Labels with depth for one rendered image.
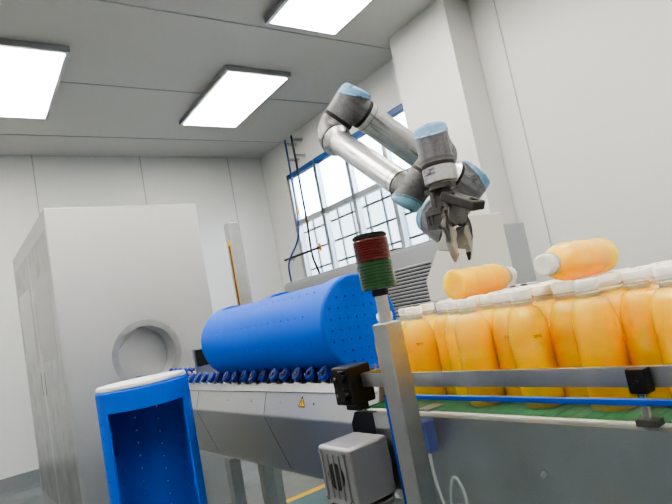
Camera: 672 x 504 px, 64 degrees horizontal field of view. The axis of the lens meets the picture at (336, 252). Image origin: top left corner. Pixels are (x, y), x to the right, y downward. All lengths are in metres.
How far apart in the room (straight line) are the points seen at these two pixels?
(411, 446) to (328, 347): 0.61
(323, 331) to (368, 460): 0.45
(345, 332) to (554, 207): 2.95
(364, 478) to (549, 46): 3.70
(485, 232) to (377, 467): 1.19
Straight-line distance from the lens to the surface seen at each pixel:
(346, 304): 1.56
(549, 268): 1.01
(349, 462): 1.16
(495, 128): 4.59
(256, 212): 7.38
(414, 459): 0.97
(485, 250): 2.12
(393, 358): 0.94
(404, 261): 3.49
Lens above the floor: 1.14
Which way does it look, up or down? 6 degrees up
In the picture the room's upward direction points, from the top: 11 degrees counter-clockwise
